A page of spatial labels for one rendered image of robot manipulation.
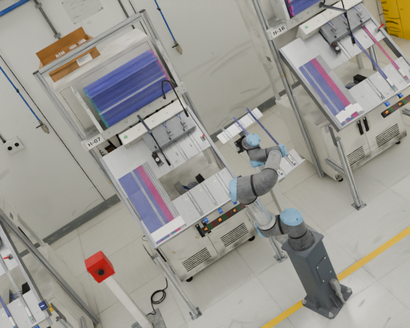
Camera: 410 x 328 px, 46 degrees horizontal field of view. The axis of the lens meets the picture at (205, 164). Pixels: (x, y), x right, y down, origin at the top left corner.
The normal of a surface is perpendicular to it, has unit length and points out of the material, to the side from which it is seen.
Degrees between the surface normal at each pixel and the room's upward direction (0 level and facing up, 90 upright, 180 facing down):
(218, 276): 0
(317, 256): 90
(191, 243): 90
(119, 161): 44
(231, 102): 90
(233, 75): 90
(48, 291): 0
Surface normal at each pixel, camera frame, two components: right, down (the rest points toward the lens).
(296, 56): -0.04, -0.25
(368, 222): -0.40, -0.75
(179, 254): 0.36, 0.40
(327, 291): 0.64, 0.18
